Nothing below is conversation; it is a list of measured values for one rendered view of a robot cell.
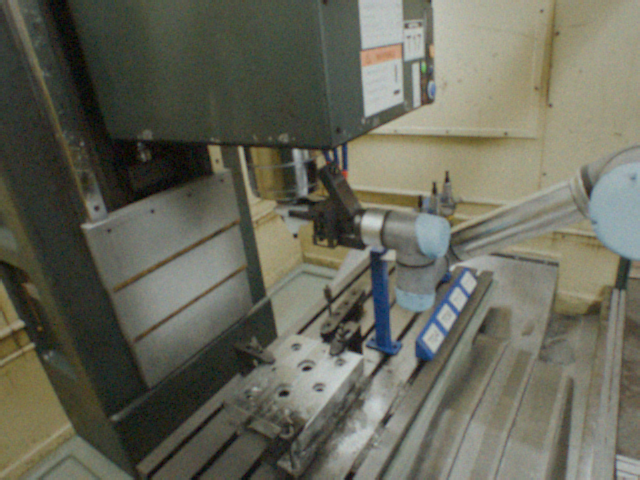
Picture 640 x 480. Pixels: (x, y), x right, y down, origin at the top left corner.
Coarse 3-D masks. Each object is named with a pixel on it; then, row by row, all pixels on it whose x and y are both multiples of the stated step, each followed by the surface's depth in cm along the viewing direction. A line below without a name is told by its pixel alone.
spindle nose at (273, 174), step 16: (256, 160) 84; (272, 160) 83; (288, 160) 83; (304, 160) 84; (320, 160) 88; (256, 176) 86; (272, 176) 84; (288, 176) 84; (304, 176) 85; (256, 192) 88; (272, 192) 86; (288, 192) 85; (304, 192) 86
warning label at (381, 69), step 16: (384, 48) 77; (400, 48) 82; (368, 64) 73; (384, 64) 78; (400, 64) 83; (368, 80) 74; (384, 80) 78; (400, 80) 84; (368, 96) 75; (384, 96) 79; (400, 96) 85; (368, 112) 75
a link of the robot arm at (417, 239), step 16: (384, 224) 80; (400, 224) 78; (416, 224) 76; (432, 224) 75; (448, 224) 78; (384, 240) 80; (400, 240) 78; (416, 240) 76; (432, 240) 75; (448, 240) 79; (400, 256) 80; (416, 256) 78; (432, 256) 77
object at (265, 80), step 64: (64, 0) 90; (128, 0) 79; (192, 0) 71; (256, 0) 64; (320, 0) 60; (128, 64) 87; (192, 64) 77; (256, 64) 69; (320, 64) 63; (128, 128) 96; (192, 128) 84; (256, 128) 75; (320, 128) 67
